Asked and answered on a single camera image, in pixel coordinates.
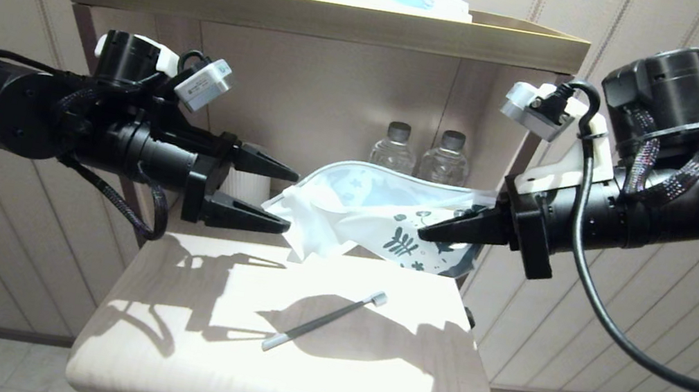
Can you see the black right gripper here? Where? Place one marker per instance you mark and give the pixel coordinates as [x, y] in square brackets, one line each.
[605, 219]

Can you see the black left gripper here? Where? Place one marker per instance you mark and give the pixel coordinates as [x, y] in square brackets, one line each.
[159, 155]

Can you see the white floral plastic bag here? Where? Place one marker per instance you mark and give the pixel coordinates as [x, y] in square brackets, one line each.
[347, 210]

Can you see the white ribbed mug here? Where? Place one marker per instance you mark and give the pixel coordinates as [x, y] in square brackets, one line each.
[249, 187]

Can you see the clear plastic water bottle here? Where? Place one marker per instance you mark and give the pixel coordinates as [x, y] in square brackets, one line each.
[392, 154]
[446, 162]

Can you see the black angled power plug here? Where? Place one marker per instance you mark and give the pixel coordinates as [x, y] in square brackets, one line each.
[468, 318]

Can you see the grey toothbrush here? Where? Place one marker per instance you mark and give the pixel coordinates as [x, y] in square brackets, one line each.
[315, 325]

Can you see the beige wooden shelf cabinet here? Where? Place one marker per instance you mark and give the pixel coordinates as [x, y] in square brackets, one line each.
[290, 390]

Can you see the white right camera bracket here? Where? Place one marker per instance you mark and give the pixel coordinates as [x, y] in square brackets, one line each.
[564, 170]

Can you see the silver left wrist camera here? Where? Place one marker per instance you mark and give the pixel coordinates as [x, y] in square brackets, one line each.
[202, 85]

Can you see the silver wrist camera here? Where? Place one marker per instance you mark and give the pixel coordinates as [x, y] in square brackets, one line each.
[525, 108]
[202, 85]

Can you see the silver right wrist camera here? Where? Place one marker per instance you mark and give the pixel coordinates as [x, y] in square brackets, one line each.
[525, 108]

